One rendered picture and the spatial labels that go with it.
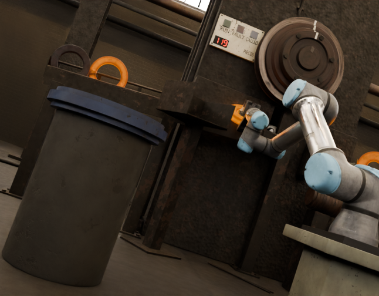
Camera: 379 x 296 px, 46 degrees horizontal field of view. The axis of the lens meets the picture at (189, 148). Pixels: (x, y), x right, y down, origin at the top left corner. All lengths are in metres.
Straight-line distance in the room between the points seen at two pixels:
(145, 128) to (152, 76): 7.40
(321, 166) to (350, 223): 0.20
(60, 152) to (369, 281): 0.94
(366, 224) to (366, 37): 1.55
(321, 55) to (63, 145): 1.61
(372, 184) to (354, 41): 1.42
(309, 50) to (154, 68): 6.31
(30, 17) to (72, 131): 7.76
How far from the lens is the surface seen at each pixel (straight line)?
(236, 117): 2.23
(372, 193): 1.47
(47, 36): 8.66
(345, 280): 1.42
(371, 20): 2.85
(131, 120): 1.03
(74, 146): 1.06
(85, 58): 2.26
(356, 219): 1.46
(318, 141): 1.51
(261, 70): 2.34
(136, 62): 8.48
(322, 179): 1.38
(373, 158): 2.39
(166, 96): 1.94
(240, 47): 2.47
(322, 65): 2.38
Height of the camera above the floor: 0.30
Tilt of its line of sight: 5 degrees up
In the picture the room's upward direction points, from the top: 20 degrees clockwise
